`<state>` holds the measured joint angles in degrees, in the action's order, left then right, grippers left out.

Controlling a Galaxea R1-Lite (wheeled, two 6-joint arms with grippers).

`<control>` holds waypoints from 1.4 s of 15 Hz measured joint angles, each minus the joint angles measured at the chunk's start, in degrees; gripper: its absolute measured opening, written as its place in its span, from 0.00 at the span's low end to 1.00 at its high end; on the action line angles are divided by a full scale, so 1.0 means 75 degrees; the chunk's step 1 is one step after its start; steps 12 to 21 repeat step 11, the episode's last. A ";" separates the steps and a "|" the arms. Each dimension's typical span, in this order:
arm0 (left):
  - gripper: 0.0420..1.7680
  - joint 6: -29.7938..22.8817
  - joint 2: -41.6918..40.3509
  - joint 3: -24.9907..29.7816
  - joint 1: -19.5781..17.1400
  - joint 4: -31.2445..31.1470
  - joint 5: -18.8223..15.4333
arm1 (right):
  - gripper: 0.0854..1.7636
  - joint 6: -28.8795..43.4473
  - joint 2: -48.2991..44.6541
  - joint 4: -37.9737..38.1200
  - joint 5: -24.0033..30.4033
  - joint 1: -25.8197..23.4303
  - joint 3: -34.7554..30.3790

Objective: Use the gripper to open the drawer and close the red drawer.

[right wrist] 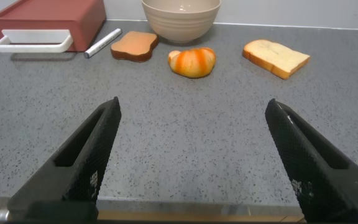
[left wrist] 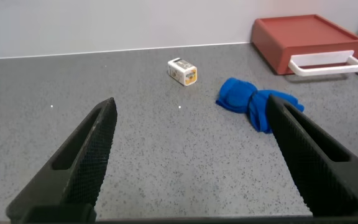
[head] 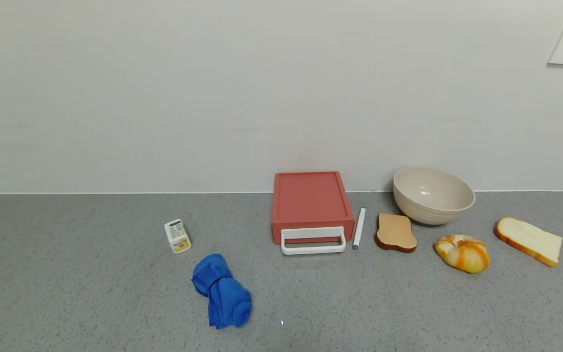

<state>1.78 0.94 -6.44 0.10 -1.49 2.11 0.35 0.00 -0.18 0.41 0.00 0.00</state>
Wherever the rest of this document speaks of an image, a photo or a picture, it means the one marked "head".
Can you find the red drawer casing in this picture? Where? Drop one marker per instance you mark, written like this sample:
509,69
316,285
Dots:
311,198

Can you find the white marker pen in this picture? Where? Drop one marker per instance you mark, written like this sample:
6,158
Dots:
359,227

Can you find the brown toast slice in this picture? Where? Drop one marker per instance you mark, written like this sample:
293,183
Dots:
396,232

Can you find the blue crumpled cloth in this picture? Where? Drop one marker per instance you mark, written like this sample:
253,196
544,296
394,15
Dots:
225,293

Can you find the beige ribbed bowl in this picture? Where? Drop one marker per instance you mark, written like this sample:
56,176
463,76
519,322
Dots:
433,200

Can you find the orange striped bread roll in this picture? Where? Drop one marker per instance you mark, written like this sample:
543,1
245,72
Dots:
462,254

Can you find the white bread slice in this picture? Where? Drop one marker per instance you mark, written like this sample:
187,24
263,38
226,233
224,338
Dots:
528,240

